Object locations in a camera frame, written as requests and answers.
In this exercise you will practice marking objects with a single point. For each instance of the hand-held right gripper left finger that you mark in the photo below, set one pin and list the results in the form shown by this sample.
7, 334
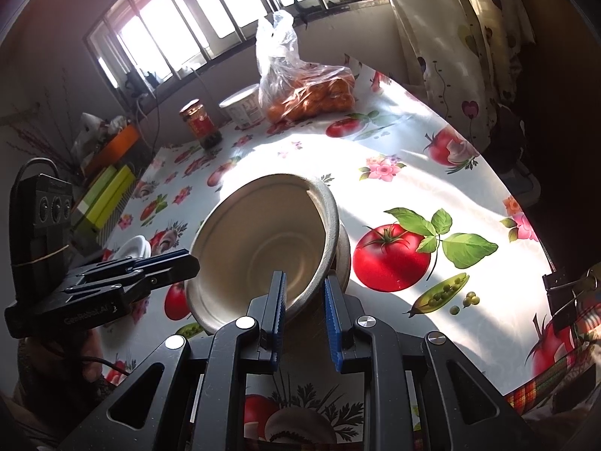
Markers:
279, 319

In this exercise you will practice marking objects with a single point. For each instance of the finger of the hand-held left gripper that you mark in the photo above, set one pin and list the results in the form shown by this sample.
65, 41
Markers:
176, 270
159, 257

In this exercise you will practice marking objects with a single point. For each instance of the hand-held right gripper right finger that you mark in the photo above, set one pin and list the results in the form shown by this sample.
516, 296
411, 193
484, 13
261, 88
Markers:
333, 324

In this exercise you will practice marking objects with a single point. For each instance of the person's left hand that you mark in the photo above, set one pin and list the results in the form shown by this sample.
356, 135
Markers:
65, 354

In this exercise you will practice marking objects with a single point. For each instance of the black white striped box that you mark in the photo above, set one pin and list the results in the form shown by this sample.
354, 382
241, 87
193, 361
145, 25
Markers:
124, 202

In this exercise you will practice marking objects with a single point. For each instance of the green cardboard box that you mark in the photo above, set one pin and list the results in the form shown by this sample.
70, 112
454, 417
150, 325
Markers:
105, 195

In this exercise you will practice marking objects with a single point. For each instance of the orange box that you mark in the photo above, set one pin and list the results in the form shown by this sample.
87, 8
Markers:
112, 146

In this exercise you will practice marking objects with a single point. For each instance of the white crumpled plastic bag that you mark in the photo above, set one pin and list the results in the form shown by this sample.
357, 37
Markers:
94, 124

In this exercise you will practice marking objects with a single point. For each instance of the red label sauce jar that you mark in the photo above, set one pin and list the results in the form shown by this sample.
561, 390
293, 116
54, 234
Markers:
201, 127

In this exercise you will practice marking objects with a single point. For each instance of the white paper cup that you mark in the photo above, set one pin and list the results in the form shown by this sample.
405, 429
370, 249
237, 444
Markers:
242, 105

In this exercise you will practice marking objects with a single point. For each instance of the printed vegetable tablecloth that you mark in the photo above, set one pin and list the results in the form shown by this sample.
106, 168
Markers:
422, 174

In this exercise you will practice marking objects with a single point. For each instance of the plastic bag of oranges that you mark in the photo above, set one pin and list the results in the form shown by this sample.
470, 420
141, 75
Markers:
305, 89

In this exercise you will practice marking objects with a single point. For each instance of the plaid cloth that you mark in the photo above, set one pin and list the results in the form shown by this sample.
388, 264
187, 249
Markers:
549, 380

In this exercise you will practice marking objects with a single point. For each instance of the window grille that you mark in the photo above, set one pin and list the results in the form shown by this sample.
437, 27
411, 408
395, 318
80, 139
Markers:
211, 14

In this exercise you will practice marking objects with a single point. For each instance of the black window hook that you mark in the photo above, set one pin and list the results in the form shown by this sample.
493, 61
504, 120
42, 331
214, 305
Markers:
300, 5

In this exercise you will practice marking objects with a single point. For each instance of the heart print curtain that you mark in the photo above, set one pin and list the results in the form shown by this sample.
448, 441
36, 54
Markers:
469, 56

